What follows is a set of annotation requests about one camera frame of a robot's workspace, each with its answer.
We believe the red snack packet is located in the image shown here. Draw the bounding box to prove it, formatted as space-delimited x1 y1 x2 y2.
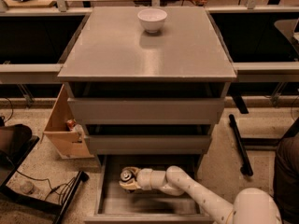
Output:
66 119 77 131

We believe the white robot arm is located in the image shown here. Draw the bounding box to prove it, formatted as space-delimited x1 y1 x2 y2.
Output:
119 166 282 224

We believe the black cable on floor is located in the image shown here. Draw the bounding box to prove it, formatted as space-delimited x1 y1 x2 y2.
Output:
15 170 78 205

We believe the dark trouser leg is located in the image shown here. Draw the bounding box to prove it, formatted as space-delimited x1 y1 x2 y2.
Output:
274 136 299 224

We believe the grey open bottom drawer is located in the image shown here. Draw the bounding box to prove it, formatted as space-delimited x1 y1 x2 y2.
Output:
84 155 213 224

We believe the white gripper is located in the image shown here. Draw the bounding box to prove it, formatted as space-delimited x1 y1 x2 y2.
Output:
119 166 153 190

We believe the brown cardboard box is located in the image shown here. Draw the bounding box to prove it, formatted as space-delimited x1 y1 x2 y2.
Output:
44 86 93 159

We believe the grey drawer cabinet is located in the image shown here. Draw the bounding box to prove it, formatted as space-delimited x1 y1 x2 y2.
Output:
57 6 237 170

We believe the blue pepsi can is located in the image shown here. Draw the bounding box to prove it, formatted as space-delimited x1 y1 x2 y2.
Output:
121 169 135 182

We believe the clear plastic bottle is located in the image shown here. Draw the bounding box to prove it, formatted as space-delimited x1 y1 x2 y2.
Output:
20 181 42 198

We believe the black bar on floor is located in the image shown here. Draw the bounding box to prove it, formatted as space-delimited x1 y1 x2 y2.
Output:
229 114 253 176

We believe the white ceramic bowl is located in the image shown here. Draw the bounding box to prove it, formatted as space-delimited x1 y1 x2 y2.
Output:
137 8 167 33

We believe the black cart frame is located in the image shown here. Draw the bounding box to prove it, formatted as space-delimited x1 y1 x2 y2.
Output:
0 124 89 224

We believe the grey middle drawer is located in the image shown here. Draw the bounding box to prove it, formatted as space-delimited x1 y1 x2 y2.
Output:
85 135 211 155

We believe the grey top drawer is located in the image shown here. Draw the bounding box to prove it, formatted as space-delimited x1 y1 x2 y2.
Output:
68 98 224 124

